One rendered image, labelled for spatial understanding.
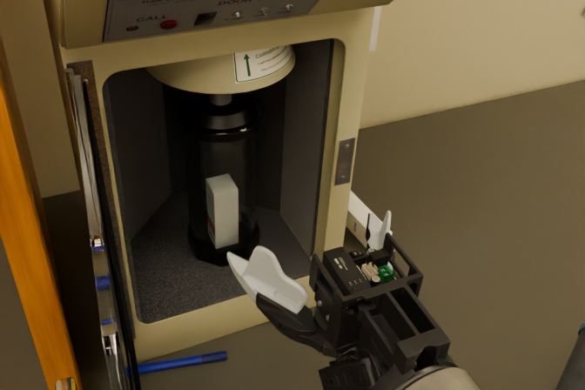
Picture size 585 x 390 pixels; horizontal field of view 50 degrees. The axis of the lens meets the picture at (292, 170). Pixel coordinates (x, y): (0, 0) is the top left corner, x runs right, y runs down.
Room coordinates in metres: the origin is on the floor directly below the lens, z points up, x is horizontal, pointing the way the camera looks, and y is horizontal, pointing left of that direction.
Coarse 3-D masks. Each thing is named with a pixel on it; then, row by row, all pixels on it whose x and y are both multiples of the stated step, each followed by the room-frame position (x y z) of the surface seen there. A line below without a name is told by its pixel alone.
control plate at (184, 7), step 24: (120, 0) 0.43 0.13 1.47; (144, 0) 0.44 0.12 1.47; (168, 0) 0.45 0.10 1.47; (192, 0) 0.47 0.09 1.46; (216, 0) 0.48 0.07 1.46; (240, 0) 0.49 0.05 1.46; (264, 0) 0.51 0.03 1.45; (288, 0) 0.52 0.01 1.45; (312, 0) 0.54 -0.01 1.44; (120, 24) 0.46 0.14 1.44; (144, 24) 0.47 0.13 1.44; (192, 24) 0.50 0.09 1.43; (216, 24) 0.52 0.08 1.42
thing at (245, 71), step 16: (272, 48) 0.62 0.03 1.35; (288, 48) 0.65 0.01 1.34; (160, 64) 0.60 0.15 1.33; (176, 64) 0.59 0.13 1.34; (192, 64) 0.59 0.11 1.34; (208, 64) 0.59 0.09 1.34; (224, 64) 0.59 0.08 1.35; (240, 64) 0.59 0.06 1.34; (256, 64) 0.60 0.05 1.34; (272, 64) 0.61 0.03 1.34; (288, 64) 0.64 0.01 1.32; (160, 80) 0.59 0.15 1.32; (176, 80) 0.59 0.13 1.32; (192, 80) 0.58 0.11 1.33; (208, 80) 0.58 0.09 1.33; (224, 80) 0.58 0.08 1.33; (240, 80) 0.59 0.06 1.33; (256, 80) 0.59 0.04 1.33; (272, 80) 0.61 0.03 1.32
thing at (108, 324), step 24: (96, 168) 0.44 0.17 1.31; (96, 192) 0.32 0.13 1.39; (96, 216) 0.29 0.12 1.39; (96, 240) 0.27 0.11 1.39; (96, 264) 0.25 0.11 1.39; (96, 288) 0.23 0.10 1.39; (120, 312) 0.41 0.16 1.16; (120, 336) 0.25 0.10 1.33; (120, 360) 0.20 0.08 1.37; (120, 384) 0.20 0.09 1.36
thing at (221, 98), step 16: (192, 96) 0.67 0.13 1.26; (208, 96) 0.67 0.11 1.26; (224, 96) 0.65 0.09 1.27; (240, 96) 0.68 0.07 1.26; (192, 112) 0.64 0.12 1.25; (208, 112) 0.63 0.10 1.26; (224, 112) 0.64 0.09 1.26; (240, 112) 0.64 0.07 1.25; (256, 112) 0.66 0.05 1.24; (208, 128) 0.62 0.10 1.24; (224, 128) 0.62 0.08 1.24
